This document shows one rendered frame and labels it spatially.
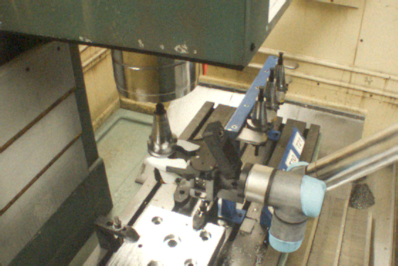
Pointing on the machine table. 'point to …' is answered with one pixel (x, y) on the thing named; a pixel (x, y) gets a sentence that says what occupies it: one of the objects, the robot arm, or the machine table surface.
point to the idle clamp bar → (185, 201)
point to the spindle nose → (153, 77)
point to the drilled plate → (148, 242)
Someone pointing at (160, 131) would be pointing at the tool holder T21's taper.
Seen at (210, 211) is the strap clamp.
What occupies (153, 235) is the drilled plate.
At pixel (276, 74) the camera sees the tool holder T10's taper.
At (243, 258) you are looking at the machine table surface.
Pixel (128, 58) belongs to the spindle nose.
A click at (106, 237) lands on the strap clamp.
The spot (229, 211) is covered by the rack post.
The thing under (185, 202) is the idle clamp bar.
